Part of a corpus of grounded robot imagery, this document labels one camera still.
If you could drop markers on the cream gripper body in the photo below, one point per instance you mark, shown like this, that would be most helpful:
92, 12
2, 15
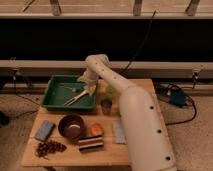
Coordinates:
90, 83

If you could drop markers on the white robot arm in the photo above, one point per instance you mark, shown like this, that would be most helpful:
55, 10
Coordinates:
148, 146

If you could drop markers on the light green plastic cup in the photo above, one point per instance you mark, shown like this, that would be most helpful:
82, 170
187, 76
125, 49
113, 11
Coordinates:
111, 93

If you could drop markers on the metal cup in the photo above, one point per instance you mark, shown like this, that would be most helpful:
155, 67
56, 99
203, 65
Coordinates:
106, 105

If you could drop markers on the green plastic tray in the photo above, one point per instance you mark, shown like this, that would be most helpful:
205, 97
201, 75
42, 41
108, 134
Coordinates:
56, 95

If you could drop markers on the orange round toy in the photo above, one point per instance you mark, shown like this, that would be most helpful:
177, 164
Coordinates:
96, 129

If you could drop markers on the dark red bowl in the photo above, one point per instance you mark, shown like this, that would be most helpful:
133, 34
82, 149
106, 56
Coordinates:
72, 127

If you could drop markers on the wooden table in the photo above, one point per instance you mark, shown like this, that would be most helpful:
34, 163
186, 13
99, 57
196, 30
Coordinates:
112, 154

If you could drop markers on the striped brown white block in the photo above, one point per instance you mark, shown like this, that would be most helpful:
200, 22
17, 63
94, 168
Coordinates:
90, 143

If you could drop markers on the blue sponge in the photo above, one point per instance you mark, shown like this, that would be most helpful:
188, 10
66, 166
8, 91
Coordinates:
44, 130

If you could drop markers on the grey cloth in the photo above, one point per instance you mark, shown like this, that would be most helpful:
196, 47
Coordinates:
118, 133

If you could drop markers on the brown grape bunch toy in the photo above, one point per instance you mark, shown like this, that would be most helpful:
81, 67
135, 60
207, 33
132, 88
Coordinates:
49, 147

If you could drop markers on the blue power box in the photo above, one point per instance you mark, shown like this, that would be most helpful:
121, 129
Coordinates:
177, 97

